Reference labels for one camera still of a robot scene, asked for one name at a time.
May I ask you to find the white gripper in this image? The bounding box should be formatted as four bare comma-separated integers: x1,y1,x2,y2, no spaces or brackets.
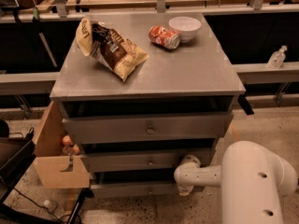
174,155,201,196

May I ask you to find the grey bottom drawer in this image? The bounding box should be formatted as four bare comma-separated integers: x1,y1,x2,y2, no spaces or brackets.
91,168,178,198

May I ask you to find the grey drawer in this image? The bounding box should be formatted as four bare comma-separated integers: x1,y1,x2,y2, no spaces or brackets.
91,168,178,198
63,112,233,144
80,148,215,173

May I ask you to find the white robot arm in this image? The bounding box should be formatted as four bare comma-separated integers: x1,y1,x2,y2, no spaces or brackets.
174,141,298,224

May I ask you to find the grey middle drawer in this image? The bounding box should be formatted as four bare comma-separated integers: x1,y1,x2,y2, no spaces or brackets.
80,148,215,173

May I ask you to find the grey top drawer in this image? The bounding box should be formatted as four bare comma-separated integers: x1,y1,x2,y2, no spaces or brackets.
63,112,233,144

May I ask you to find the grey drawer cabinet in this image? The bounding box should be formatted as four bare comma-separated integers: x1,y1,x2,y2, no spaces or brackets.
50,12,247,185

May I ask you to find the red apple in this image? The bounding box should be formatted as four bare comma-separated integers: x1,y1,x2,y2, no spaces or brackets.
72,145,80,155
62,135,72,147

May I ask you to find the wooden side box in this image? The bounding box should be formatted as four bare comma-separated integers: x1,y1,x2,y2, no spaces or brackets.
33,102,90,189

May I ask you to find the orange soda can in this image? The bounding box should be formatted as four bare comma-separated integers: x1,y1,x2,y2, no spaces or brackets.
149,25,180,50

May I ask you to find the clear sanitizer bottle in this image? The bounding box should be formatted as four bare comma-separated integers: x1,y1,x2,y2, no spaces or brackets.
267,45,287,68

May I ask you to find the white bowl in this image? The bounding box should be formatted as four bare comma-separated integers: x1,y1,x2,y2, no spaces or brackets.
168,17,202,43

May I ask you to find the yellow brown chip bag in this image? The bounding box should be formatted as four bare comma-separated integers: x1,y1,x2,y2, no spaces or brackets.
76,18,149,81

